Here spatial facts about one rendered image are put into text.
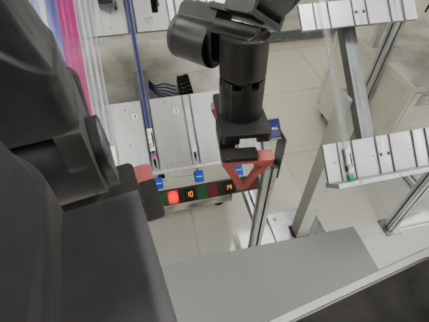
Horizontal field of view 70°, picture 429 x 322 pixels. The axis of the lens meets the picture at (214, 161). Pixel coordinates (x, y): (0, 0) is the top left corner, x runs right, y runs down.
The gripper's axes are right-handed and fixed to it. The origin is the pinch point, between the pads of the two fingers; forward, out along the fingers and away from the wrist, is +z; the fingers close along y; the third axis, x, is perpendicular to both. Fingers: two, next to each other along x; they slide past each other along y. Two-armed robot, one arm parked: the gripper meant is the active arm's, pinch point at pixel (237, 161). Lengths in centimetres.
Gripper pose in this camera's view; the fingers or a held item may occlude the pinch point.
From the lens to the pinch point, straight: 47.9
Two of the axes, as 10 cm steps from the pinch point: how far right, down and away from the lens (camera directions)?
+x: 9.9, -0.8, 0.8
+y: 1.1, 6.7, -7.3
